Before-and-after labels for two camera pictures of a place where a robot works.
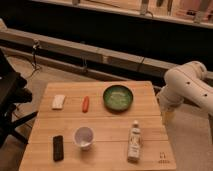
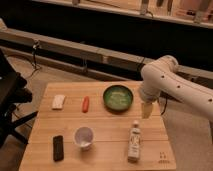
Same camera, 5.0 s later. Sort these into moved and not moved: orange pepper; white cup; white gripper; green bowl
Moved: white gripper
Not moved: white cup; green bowl; orange pepper
